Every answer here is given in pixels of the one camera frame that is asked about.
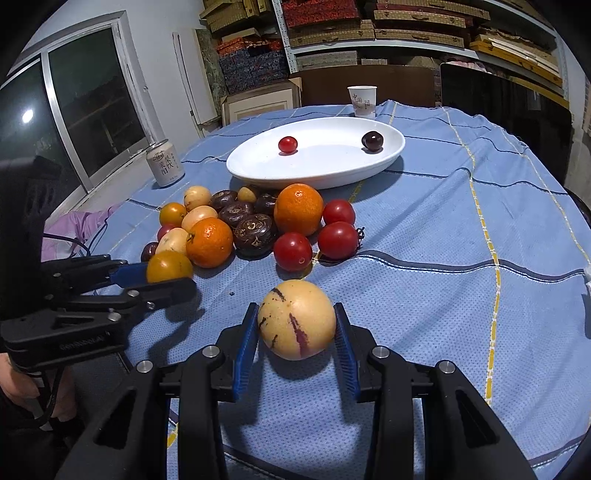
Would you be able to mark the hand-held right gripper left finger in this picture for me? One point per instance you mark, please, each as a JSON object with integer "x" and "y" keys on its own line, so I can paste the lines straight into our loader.
{"x": 244, "y": 355}

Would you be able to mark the white metal shelf rack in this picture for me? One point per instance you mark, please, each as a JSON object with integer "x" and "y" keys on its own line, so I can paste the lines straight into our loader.
{"x": 369, "y": 45}

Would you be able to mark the pale yellow pepino melon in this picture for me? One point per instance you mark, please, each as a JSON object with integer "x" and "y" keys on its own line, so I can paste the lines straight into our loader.
{"x": 198, "y": 218}
{"x": 171, "y": 241}
{"x": 197, "y": 197}

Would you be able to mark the striped yellow pepino melon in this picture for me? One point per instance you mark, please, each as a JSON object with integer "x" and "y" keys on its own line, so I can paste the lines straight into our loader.
{"x": 296, "y": 319}

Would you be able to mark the blue plaid tablecloth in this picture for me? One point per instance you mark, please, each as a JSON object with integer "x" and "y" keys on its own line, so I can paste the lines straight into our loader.
{"x": 438, "y": 300}

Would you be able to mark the purple cloth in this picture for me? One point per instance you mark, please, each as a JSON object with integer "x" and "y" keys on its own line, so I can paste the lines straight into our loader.
{"x": 69, "y": 221}

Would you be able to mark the white paper cup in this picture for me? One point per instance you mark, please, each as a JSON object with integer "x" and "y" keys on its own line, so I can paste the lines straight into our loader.
{"x": 362, "y": 101}

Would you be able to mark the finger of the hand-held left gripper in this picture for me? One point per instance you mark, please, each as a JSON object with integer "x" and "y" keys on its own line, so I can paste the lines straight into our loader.
{"x": 171, "y": 290}
{"x": 129, "y": 274}

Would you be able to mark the green marbled board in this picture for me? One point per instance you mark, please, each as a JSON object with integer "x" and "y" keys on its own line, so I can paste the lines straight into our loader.
{"x": 210, "y": 69}

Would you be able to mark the white drink can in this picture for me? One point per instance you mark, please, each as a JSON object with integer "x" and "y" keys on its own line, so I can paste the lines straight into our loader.
{"x": 165, "y": 164}

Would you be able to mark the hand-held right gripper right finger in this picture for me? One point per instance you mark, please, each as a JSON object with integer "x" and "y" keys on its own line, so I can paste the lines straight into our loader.
{"x": 346, "y": 355}

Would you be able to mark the open cardboard box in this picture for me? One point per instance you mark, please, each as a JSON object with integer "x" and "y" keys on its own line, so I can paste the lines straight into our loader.
{"x": 261, "y": 104}

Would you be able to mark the white oval plate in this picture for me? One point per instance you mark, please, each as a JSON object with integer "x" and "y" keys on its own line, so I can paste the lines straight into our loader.
{"x": 323, "y": 157}

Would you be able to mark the small yellow longan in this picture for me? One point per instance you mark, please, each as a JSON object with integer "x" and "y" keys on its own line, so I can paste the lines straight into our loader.
{"x": 247, "y": 194}

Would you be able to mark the person's left hand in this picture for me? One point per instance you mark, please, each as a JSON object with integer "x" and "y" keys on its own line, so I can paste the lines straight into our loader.
{"x": 18, "y": 383}

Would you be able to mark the stack of blue patterned boxes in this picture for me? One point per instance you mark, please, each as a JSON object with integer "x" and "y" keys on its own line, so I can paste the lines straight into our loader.
{"x": 251, "y": 64}

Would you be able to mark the orange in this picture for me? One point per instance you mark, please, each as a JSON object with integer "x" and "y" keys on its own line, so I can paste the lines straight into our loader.
{"x": 298, "y": 207}
{"x": 209, "y": 242}

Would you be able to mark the small red cherry tomato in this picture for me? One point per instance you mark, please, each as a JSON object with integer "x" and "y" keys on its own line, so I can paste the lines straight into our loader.
{"x": 165, "y": 230}

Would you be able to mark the yellow tomato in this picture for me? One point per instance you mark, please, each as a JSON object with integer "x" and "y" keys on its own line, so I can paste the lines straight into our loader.
{"x": 172, "y": 214}
{"x": 168, "y": 267}

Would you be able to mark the brown board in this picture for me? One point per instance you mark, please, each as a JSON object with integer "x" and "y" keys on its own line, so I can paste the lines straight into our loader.
{"x": 332, "y": 87}

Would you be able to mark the stack of woven flat boxes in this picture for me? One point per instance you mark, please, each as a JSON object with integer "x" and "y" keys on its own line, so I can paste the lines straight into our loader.
{"x": 415, "y": 34}

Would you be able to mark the aluminium sliding window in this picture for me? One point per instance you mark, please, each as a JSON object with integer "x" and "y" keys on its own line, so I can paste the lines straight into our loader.
{"x": 92, "y": 92}

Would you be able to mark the dark brown water chestnut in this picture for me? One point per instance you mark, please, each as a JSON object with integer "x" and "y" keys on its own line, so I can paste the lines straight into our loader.
{"x": 224, "y": 199}
{"x": 265, "y": 203}
{"x": 235, "y": 213}
{"x": 255, "y": 234}

